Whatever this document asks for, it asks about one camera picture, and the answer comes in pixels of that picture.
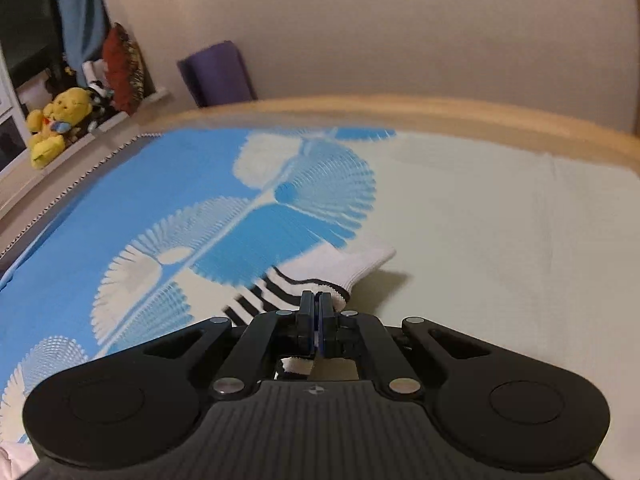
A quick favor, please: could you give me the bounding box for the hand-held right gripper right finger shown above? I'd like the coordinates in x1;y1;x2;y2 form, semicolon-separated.
317;291;493;401

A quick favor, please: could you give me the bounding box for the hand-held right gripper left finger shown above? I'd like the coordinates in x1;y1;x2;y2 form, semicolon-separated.
142;290;317;401

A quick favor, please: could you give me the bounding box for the white black striped sock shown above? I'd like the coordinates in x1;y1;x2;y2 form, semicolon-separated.
222;245;397;377

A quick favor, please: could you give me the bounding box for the blue white printed blanket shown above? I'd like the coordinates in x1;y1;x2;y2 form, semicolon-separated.
0;127;640;453

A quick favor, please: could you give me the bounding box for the purple rolled mat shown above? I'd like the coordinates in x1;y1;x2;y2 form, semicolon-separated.
176;40;258;109

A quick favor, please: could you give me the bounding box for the black white plush toy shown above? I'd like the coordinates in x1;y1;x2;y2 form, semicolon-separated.
81;60;118;122

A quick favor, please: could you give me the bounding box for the red patterned cushion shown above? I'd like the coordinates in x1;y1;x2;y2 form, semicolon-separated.
102;22;148;116

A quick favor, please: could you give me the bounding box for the yellow plush toy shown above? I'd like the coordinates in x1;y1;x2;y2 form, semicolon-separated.
26;87;93;170

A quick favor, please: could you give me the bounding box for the blue curtain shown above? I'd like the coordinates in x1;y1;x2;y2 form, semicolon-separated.
50;0;111;88

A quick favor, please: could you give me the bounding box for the white framed window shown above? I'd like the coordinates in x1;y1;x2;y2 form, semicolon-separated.
0;0;66;176

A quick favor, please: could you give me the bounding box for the wooden bed frame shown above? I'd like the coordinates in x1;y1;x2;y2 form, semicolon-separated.
0;94;640;261

